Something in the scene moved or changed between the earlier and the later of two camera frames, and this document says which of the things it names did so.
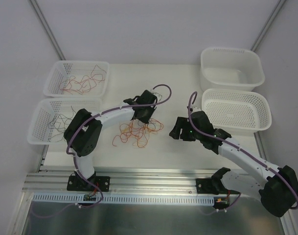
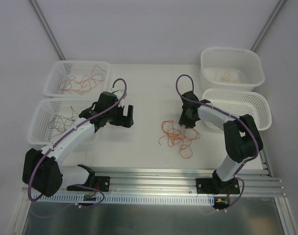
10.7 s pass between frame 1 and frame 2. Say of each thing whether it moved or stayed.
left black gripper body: moved
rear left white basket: stayed
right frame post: stayed
